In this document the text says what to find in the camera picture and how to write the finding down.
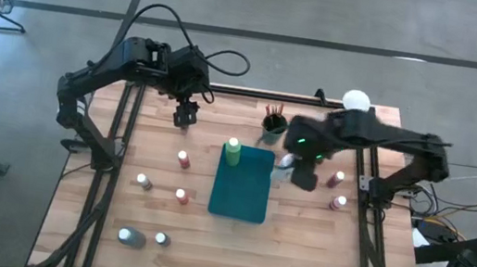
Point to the large grey paint bottle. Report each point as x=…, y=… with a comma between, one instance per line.
x=135, y=238

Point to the white mushroom-shaped lamp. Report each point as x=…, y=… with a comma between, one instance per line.
x=356, y=99

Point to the small red paint bottle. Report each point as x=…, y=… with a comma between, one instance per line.
x=184, y=161

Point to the large green paint bottle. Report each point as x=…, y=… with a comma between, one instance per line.
x=232, y=153

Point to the blue plastic bin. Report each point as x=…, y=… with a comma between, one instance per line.
x=241, y=195

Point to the black aluminium rig frame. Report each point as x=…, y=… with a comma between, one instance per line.
x=249, y=92

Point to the small blue paint bottle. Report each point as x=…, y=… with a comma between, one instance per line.
x=163, y=239

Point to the dark green cup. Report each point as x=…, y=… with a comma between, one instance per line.
x=273, y=137

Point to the black power strip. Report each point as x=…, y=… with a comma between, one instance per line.
x=437, y=232

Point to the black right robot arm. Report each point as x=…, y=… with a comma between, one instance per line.
x=405, y=143

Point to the thick black paintbrush gold ferrule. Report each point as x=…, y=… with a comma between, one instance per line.
x=281, y=109

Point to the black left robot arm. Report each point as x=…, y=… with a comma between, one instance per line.
x=87, y=79

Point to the small grey paint bottle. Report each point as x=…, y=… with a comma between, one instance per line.
x=145, y=182

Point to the small pink paint bottle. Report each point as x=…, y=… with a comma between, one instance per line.
x=337, y=203

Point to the grey metal mounting plate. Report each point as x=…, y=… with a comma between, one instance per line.
x=363, y=183

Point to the small magenta paint bottle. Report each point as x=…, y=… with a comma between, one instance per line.
x=335, y=180

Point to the small orange paint bottle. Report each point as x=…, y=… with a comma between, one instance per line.
x=182, y=198

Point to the white paper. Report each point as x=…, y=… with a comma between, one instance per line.
x=420, y=238

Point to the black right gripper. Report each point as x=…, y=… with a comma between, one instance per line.
x=305, y=178

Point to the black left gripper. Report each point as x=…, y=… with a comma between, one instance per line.
x=186, y=112

